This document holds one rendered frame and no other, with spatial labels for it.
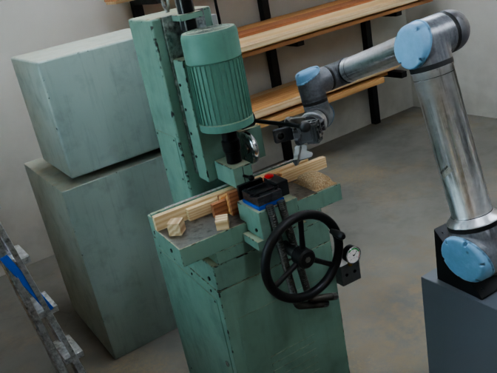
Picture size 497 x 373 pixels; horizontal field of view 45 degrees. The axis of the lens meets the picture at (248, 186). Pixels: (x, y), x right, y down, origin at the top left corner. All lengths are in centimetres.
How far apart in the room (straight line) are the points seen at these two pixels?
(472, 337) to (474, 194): 56
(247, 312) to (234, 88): 72
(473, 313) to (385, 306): 97
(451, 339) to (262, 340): 64
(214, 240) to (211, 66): 52
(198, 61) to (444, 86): 70
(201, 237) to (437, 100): 78
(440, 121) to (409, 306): 144
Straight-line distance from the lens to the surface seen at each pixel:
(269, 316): 204
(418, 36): 164
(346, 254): 206
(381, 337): 279
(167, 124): 213
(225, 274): 189
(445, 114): 168
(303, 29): 427
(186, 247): 180
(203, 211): 196
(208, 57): 181
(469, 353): 217
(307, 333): 217
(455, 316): 212
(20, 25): 402
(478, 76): 540
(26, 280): 245
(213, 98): 184
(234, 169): 193
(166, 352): 296
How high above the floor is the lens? 168
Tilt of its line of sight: 22 degrees down
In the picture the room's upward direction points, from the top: 11 degrees counter-clockwise
